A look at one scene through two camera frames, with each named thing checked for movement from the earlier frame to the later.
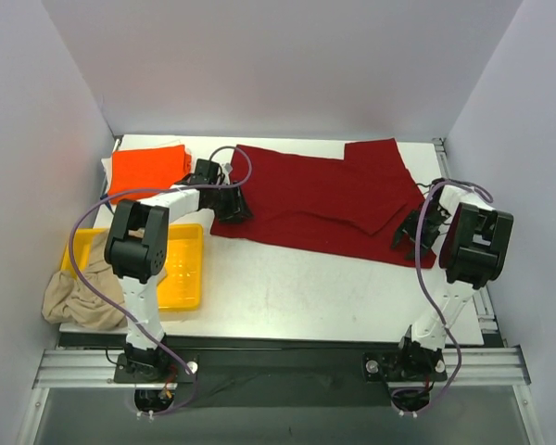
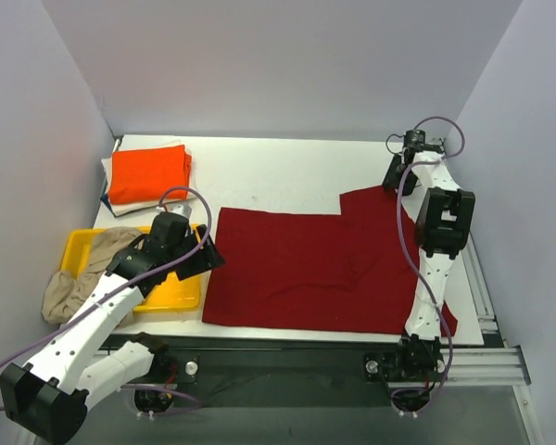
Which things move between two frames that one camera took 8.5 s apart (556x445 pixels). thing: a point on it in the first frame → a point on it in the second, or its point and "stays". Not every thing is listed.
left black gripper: [233, 204] → [203, 253]
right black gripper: [417, 227] → [399, 174]
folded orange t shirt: [140, 169] stays
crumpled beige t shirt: [94, 304] stays
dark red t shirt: [345, 201] → [346, 273]
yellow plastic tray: [181, 287] stays
